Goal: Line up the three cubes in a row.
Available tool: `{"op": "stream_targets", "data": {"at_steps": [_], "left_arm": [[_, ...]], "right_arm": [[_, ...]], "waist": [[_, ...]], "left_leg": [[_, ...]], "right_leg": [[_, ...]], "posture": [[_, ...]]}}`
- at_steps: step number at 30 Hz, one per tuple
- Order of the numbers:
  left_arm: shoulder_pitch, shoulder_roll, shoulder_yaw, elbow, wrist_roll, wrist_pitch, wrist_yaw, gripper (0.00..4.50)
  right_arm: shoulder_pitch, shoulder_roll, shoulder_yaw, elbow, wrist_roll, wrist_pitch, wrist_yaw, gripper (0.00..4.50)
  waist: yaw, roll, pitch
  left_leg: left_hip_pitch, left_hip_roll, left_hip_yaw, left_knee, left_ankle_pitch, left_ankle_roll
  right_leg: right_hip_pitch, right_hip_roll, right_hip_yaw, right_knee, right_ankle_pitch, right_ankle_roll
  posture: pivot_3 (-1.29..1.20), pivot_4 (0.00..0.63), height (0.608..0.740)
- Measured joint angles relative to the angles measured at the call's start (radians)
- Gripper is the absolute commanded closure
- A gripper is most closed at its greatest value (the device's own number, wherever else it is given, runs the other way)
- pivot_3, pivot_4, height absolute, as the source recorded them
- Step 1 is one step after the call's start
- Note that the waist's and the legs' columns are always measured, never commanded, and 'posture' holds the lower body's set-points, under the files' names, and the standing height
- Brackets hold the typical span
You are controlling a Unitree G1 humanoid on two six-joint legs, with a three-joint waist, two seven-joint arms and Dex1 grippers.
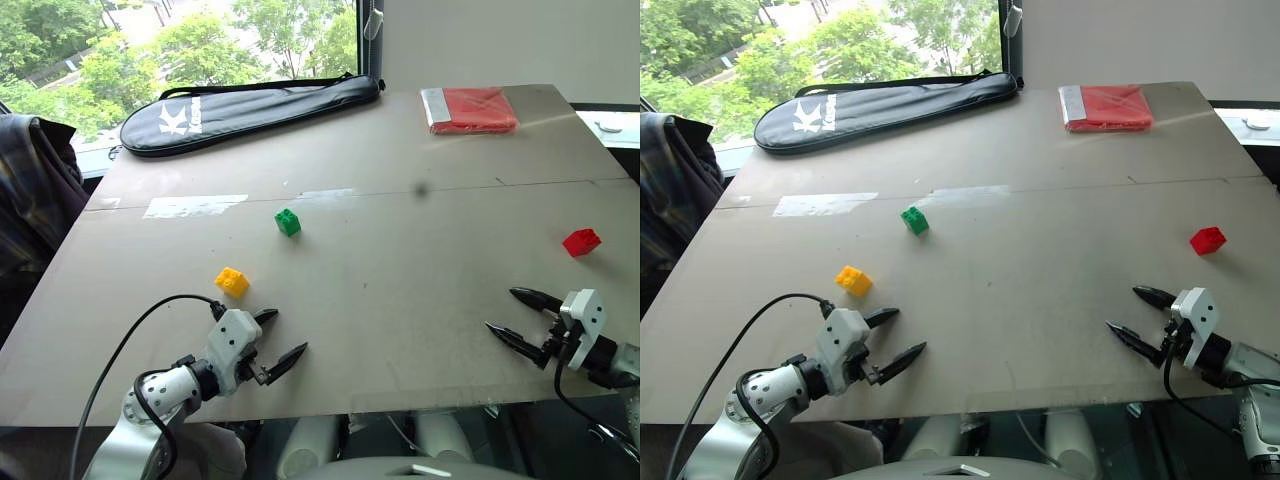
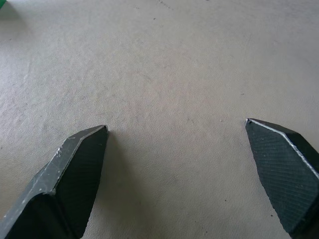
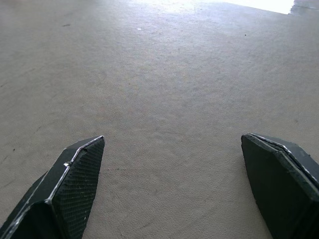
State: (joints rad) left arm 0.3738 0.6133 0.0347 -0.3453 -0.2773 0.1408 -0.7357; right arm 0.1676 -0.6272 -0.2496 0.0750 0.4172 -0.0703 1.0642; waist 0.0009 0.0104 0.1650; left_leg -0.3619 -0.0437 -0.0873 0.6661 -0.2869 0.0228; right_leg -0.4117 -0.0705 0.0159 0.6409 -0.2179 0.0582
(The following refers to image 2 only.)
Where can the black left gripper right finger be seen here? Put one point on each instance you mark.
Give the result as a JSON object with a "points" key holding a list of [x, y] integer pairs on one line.
{"points": [[281, 169]]}

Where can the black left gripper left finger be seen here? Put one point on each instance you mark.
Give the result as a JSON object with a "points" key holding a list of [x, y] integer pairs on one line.
{"points": [[72, 179]]}

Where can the green object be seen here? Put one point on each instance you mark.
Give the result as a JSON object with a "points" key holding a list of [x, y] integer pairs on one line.
{"points": [[2, 3]]}

